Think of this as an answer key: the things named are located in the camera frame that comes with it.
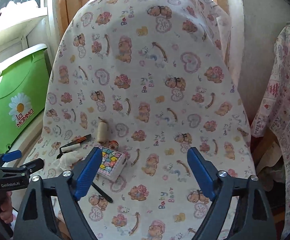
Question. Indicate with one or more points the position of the person left hand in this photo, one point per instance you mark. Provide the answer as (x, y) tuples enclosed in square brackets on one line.
[(6, 209)]

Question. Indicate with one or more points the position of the pink print cloth right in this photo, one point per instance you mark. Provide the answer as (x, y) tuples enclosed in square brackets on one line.
[(274, 111)]

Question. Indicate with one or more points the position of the black orange snack wrapper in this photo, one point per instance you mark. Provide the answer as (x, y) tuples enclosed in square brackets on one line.
[(80, 140)]

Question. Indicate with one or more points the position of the beige thread spool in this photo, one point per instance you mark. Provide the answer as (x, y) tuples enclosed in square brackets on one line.
[(102, 132)]

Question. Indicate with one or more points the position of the white paper stick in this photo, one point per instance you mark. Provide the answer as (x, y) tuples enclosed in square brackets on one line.
[(70, 148)]

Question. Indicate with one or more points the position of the tissue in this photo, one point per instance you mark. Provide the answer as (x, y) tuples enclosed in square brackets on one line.
[(68, 161)]

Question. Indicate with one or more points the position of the pink patterned tissue pack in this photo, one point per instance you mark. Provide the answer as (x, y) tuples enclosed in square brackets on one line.
[(112, 163)]

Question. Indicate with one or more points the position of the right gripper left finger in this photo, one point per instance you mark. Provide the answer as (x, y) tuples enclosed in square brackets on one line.
[(36, 218)]

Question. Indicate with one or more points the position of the green La Mamma bucket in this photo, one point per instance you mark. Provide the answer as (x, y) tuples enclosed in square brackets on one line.
[(24, 79)]

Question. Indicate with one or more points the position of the teddy bear print cloth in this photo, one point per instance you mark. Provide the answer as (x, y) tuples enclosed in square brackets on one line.
[(154, 70)]

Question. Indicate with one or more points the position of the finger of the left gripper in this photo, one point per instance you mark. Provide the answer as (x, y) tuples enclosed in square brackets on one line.
[(32, 166), (11, 156)]

